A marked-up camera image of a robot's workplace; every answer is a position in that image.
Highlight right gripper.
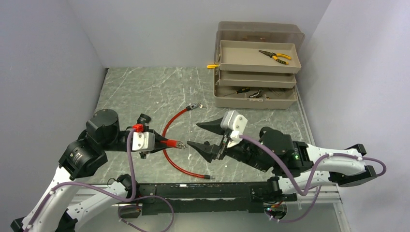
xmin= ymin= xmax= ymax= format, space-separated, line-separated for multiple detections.
xmin=187 ymin=116 xmax=272 ymax=173

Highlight red cable lock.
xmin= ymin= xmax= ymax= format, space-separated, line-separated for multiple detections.
xmin=161 ymin=102 xmax=215 ymax=180

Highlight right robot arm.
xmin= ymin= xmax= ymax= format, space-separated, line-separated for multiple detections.
xmin=188 ymin=112 xmax=379 ymax=201

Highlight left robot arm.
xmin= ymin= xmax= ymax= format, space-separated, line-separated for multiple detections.
xmin=11 ymin=109 xmax=184 ymax=232

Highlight small black padlock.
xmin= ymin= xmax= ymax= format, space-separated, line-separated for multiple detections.
xmin=137 ymin=114 xmax=151 ymax=124

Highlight tools in bottom tray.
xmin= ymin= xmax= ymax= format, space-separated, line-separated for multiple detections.
xmin=223 ymin=87 xmax=284 ymax=100

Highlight beige tiered toolbox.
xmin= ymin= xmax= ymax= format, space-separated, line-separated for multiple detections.
xmin=212 ymin=21 xmax=305 ymax=109

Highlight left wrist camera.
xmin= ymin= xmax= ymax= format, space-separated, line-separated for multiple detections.
xmin=132 ymin=124 xmax=155 ymax=152

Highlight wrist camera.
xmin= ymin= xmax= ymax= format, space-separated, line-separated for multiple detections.
xmin=220 ymin=110 xmax=248 ymax=148
xmin=132 ymin=124 xmax=155 ymax=152

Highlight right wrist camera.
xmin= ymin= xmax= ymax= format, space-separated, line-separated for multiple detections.
xmin=220 ymin=110 xmax=248 ymax=148

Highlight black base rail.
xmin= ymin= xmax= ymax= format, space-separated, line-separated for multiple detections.
xmin=134 ymin=181 xmax=297 ymax=216

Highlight yellow handled screwdriver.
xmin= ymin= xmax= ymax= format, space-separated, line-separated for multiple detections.
xmin=206 ymin=64 xmax=219 ymax=69

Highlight yellow handled pliers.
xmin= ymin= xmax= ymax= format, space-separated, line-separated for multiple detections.
xmin=259 ymin=50 xmax=292 ymax=65

